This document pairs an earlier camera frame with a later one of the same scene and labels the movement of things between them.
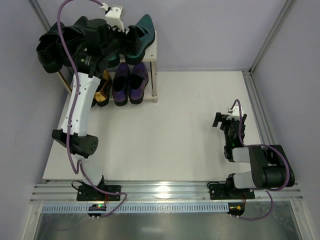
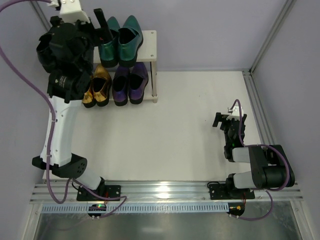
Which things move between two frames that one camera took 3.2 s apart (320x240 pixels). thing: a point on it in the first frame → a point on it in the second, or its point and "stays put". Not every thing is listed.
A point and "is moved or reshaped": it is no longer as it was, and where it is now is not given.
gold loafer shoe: x=103 y=90 stays put
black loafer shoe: x=49 y=51 stays put
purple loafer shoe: x=120 y=84 stays put
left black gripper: x=120 y=40 → x=88 y=31
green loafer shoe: x=145 y=31 is moved or reshaped
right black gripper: x=227 y=122 stays put
